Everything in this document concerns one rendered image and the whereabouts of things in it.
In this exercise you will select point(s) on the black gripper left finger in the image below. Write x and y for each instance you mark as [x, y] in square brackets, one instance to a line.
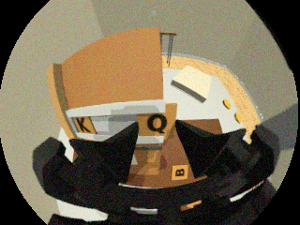
[115, 153]

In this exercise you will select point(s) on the cream flat rectangular block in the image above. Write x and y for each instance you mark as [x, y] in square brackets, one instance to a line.
[193, 82]

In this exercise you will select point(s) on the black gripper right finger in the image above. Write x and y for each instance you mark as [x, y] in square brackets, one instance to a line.
[202, 147]

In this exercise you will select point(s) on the white paper ticket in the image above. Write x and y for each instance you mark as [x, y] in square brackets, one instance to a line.
[133, 161]

